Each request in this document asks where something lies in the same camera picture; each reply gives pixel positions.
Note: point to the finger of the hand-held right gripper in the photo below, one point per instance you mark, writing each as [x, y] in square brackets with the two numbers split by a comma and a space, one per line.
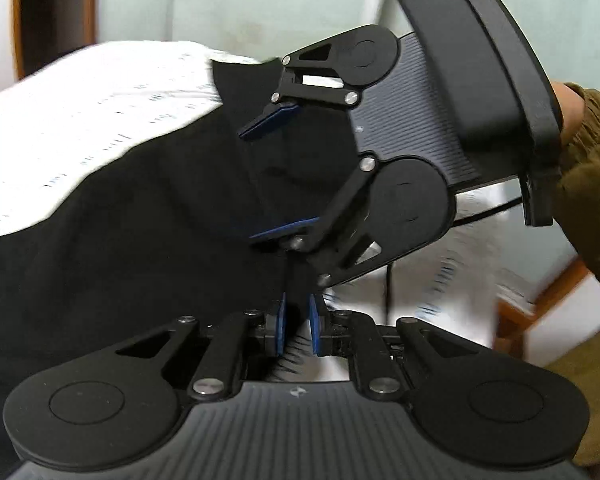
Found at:
[285, 227]
[267, 120]

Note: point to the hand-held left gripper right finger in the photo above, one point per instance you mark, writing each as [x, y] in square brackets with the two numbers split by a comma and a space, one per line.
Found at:
[314, 327]

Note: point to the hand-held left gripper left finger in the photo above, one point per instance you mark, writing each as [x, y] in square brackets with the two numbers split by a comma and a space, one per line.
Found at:
[280, 327]

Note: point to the black pants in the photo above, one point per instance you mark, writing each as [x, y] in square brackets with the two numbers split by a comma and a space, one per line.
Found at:
[130, 235]

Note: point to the white printed bed sheet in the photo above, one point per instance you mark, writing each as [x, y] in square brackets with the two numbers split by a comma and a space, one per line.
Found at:
[105, 100]

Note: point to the person's olive clothing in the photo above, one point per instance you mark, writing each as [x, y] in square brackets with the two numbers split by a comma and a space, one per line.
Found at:
[595, 390]

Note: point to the wooden furniture frame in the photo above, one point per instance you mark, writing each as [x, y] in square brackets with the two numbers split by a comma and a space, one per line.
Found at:
[545, 305]

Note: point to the wooden door frame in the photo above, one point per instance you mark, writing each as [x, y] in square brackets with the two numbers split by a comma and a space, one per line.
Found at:
[17, 20]

